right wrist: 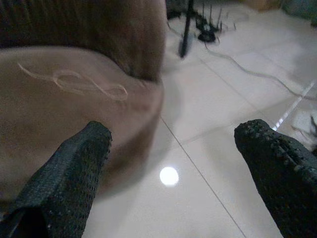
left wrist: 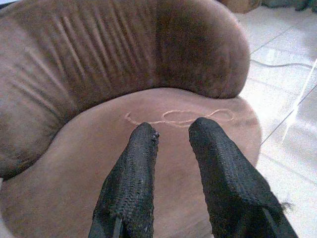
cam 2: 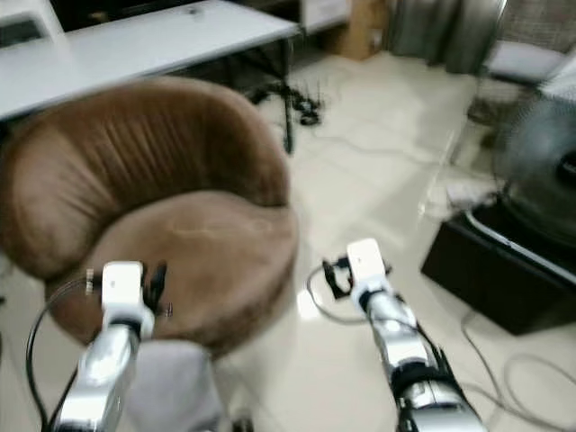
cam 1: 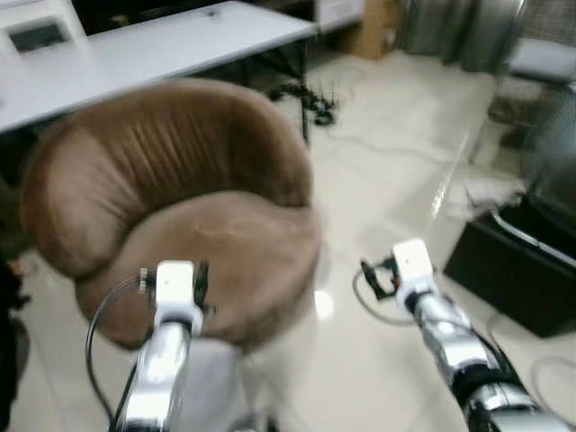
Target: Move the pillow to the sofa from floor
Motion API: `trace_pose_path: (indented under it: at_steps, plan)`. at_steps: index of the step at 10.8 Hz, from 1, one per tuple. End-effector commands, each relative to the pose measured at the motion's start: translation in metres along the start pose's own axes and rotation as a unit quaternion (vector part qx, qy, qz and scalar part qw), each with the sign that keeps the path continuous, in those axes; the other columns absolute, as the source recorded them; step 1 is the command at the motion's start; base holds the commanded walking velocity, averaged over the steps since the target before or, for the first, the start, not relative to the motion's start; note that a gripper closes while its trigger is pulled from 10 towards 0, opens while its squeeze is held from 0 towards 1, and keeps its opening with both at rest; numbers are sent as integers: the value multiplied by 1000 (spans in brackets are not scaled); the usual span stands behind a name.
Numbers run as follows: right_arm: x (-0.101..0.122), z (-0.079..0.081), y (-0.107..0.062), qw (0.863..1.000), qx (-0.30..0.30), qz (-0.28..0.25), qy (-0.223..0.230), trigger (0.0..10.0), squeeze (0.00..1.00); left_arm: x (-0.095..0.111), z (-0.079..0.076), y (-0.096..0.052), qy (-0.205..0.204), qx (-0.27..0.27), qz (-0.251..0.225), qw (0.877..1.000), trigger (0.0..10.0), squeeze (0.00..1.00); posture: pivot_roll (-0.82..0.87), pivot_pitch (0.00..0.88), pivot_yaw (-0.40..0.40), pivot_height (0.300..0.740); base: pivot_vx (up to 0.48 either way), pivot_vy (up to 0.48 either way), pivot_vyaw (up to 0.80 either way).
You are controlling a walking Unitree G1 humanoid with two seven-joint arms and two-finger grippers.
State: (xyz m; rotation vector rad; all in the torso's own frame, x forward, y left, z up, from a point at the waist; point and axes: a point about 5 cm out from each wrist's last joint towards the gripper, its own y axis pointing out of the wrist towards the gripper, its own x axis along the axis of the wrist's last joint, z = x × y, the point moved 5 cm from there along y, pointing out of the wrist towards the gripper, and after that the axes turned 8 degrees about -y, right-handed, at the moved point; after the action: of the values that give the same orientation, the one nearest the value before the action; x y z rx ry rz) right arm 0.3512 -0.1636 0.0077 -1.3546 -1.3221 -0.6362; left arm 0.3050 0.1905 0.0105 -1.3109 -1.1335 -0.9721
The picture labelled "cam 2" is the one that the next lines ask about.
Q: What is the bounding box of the grey pillow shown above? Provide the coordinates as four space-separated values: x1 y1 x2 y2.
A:
128 339 230 432

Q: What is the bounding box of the brown velvet round sofa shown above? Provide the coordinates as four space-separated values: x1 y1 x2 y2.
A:
1 76 300 357

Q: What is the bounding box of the black floor fan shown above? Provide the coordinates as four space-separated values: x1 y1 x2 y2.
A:
491 88 576 264

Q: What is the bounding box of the white power strip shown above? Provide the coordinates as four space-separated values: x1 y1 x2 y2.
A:
445 175 501 217

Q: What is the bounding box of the black box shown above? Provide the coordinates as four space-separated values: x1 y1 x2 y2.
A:
420 202 576 337

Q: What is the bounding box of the white folding table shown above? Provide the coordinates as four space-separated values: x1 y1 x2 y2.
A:
0 0 302 122

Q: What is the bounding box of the brown cardboard box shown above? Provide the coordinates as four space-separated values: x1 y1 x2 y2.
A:
324 0 390 61

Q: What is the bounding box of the grey curtain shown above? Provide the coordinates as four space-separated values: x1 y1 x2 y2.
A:
382 0 509 77

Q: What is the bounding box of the chair with grey seat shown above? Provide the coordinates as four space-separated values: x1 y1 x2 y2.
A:
450 36 576 167

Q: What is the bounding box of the white device with dark screen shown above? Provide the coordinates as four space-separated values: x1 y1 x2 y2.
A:
0 9 69 51

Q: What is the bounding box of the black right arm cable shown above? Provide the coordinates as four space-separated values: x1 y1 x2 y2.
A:
305 263 365 325

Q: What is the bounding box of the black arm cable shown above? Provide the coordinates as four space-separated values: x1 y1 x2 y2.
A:
24 275 93 424
305 263 365 325

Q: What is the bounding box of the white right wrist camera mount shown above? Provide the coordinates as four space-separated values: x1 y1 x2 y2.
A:
346 238 393 304

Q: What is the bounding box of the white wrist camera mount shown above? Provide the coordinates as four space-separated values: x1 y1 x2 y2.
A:
346 238 393 304
100 261 155 340

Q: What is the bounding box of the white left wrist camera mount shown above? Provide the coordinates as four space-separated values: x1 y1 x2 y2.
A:
100 261 155 340

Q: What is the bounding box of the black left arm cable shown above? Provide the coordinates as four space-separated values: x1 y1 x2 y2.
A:
24 275 93 424

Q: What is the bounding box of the black cable bundle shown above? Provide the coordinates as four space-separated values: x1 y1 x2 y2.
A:
250 79 325 128

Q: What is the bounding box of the grey floor cable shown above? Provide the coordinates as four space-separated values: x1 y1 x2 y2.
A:
459 310 576 431

